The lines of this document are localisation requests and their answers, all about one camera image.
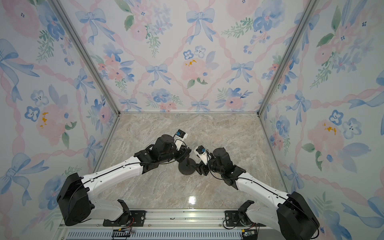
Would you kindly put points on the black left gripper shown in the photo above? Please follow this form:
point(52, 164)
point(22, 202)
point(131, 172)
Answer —
point(182, 153)

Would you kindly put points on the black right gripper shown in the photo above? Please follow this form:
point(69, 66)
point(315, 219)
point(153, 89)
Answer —
point(200, 167)

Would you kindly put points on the black round microphone stand base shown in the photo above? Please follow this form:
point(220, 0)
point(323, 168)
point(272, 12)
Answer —
point(186, 170)

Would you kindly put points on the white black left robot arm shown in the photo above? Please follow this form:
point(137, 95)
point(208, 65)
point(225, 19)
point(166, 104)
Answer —
point(78, 197)

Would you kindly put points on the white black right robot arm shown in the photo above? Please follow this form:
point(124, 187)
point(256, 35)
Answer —
point(287, 213)

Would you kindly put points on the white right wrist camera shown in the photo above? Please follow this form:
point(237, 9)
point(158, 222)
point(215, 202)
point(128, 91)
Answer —
point(201, 152)

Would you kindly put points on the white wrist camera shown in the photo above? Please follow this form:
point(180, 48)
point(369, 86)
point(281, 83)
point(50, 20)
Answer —
point(180, 138)
point(201, 152)

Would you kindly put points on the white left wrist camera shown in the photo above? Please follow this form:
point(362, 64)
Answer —
point(180, 138)

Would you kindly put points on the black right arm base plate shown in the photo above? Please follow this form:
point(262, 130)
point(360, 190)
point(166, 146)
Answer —
point(240, 218)

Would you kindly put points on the aluminium mounting rail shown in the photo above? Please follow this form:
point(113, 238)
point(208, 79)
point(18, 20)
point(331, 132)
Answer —
point(183, 224)

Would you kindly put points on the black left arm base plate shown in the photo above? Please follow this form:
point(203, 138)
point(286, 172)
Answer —
point(128, 218)

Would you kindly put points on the aluminium left corner post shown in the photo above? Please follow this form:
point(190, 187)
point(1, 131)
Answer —
point(80, 47)

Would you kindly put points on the aluminium corner post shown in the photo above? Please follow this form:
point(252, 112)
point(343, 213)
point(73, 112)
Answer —
point(80, 47)
point(303, 23)

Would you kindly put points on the aluminium right corner post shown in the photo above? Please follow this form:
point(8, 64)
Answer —
point(303, 23)

